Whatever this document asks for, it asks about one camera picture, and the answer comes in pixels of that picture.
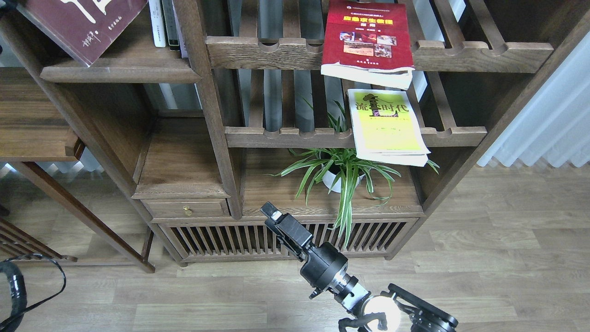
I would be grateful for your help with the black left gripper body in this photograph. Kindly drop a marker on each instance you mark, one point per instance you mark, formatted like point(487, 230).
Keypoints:
point(5, 7)

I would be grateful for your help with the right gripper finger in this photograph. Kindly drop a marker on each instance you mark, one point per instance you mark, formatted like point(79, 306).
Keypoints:
point(274, 216)

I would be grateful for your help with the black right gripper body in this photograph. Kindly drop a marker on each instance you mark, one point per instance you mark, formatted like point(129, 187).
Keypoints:
point(324, 267)

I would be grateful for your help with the maroon book white characters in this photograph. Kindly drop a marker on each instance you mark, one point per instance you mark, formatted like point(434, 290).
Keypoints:
point(85, 29)

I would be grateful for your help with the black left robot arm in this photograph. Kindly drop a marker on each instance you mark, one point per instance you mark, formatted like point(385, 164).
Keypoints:
point(18, 290)

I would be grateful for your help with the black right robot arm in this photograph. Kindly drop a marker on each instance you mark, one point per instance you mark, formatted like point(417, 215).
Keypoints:
point(383, 313)

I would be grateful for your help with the white plant pot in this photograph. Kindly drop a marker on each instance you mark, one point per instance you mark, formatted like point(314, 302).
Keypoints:
point(330, 181)

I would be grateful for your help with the green spider plant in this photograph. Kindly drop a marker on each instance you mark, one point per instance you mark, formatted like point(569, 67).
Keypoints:
point(351, 168)

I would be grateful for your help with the dark wooden bookshelf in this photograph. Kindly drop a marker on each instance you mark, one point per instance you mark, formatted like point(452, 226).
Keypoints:
point(207, 131)

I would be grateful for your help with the yellow green book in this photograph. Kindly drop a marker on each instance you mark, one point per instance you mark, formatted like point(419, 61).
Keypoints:
point(386, 128)

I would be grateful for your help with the white upright book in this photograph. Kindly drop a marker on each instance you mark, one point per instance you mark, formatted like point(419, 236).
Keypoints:
point(157, 22)

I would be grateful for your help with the dark upright book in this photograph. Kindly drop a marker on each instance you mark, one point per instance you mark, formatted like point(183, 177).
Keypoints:
point(170, 24)

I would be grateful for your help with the pale upright book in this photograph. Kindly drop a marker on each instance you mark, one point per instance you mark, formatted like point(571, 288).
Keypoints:
point(184, 53)

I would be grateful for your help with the red book with photos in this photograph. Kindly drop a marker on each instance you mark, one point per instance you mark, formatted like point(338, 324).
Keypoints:
point(368, 43)

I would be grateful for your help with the white curtain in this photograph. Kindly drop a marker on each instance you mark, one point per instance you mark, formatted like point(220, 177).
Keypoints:
point(553, 129)

